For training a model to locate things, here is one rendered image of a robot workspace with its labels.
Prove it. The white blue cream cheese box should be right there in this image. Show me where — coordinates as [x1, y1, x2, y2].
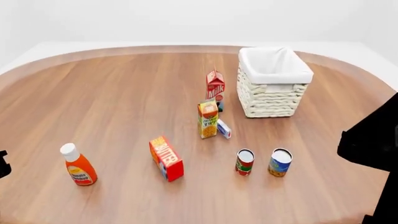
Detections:
[216, 118, 233, 140]

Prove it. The red orange butter box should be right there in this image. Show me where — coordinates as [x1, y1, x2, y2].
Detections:
[149, 135, 185, 183]

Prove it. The white woven lined basket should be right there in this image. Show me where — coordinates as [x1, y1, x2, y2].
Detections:
[236, 46, 315, 119]

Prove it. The orange juice carton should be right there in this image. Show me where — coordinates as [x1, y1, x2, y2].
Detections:
[197, 97, 220, 140]

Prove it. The red milk carton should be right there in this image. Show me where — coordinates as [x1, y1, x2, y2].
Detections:
[205, 69, 226, 113]

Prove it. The red tomato can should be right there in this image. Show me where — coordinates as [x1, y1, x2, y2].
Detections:
[234, 147, 256, 177]

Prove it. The blue yellow label can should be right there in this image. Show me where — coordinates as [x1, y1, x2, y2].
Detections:
[267, 147, 294, 177]

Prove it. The tomato ketchup bottle white cap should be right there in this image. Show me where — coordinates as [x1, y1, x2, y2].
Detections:
[59, 142, 98, 187]

